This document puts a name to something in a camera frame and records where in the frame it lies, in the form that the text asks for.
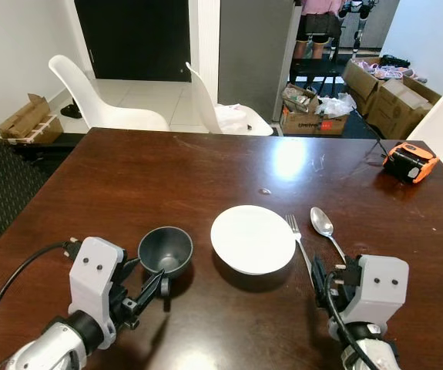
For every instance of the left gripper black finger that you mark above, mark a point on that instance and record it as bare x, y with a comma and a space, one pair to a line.
130, 267
153, 288

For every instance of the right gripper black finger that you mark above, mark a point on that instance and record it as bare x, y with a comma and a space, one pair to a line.
319, 279

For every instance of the dark grey plastic cup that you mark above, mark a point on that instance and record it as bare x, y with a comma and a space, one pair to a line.
166, 250

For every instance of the silver metal spoon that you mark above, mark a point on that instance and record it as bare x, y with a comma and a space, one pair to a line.
323, 222

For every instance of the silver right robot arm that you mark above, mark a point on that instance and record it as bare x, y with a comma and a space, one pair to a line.
367, 351

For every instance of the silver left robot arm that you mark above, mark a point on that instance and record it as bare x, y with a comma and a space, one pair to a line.
52, 343

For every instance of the silver metal fork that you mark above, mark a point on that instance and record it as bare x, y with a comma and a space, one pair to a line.
298, 235

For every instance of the white round plate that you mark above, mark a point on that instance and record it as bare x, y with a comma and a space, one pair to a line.
253, 240

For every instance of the orange and black device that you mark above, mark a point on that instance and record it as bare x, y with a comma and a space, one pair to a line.
410, 163

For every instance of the cardboard box with red label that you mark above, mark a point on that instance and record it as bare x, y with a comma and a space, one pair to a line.
313, 123

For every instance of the black shoe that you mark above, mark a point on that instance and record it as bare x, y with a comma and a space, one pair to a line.
70, 110

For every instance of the small flat cardboard box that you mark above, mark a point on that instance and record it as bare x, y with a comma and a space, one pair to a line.
28, 123

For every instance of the crumpled white plastic bag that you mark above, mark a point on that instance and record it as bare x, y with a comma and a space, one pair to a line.
337, 104

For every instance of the large plain cardboard box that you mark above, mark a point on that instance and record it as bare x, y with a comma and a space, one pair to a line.
398, 108

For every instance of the open cardboard box with clothes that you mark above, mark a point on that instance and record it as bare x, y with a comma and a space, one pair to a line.
364, 81

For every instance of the black metal stand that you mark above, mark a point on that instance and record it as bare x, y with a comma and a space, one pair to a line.
317, 73

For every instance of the black door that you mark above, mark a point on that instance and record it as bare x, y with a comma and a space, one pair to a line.
132, 38

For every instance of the person in pink shirt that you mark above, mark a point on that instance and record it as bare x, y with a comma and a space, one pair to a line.
319, 23

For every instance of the standing humanoid robot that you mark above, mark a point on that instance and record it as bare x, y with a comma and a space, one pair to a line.
360, 19

